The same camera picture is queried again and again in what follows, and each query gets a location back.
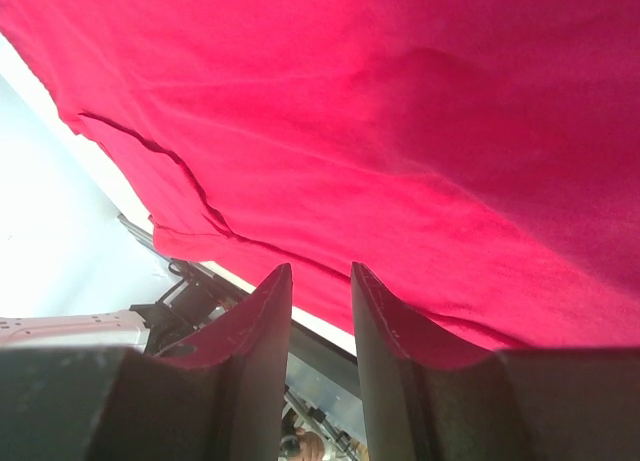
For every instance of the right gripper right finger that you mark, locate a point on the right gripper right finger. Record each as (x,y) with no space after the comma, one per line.
(430,395)

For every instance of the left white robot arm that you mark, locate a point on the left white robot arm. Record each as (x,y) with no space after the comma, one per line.
(148,328)

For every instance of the aluminium front rail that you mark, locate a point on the aluminium front rail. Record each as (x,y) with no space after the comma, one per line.
(141,236)

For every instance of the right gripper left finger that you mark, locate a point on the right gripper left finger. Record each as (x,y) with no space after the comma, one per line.
(217,395)

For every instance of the magenta t shirt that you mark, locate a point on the magenta t shirt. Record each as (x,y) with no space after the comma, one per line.
(480,156)

